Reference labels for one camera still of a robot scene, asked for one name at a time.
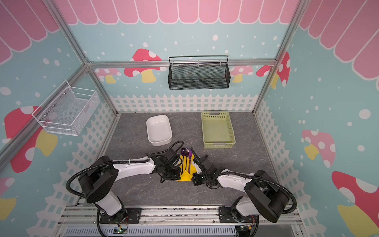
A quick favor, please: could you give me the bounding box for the yellow paper napkin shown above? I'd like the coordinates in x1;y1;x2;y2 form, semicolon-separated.
177;155;194;182

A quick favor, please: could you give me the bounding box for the purple metal spoon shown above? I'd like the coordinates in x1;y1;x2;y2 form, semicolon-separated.
180;148;187;174

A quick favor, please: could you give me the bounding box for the purple metal fork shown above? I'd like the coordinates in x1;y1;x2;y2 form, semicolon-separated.
185;148;190;172

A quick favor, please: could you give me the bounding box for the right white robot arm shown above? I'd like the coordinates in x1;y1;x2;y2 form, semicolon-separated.
191;156;297;223

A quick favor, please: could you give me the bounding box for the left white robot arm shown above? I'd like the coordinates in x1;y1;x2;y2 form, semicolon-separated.
78;149;183;219

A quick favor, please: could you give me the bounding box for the white plastic tub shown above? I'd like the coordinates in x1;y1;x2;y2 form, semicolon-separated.
146;115;173;147

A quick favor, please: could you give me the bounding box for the green perforated plastic basket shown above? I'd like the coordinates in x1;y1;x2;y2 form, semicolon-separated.
201;111;235;149

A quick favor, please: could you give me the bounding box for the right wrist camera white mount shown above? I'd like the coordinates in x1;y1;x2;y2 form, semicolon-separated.
191;161;202;174

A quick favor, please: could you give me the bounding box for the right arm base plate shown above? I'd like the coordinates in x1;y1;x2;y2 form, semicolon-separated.
218;206;259;223

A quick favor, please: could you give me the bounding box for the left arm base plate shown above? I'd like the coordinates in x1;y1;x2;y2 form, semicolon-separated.
100;207;142;224

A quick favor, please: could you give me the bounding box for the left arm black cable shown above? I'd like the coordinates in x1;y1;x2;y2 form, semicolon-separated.
66;140;185;237

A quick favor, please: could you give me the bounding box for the black mesh wall basket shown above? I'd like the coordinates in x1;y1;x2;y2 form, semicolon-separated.
168;55;231;90

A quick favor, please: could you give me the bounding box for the white wire wall basket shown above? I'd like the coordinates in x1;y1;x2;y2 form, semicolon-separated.
32;81;101;136

